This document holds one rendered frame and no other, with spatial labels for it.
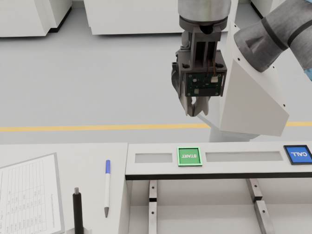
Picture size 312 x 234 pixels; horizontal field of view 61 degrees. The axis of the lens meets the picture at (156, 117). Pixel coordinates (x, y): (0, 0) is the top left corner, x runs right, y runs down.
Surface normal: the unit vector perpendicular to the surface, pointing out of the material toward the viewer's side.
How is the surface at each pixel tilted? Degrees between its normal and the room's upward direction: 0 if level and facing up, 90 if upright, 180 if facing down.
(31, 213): 0
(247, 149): 0
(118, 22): 90
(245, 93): 90
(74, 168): 0
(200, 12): 91
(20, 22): 90
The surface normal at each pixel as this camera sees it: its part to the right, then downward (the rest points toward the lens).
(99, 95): -0.03, -0.73
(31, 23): 0.00, 0.68
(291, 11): -0.72, -0.10
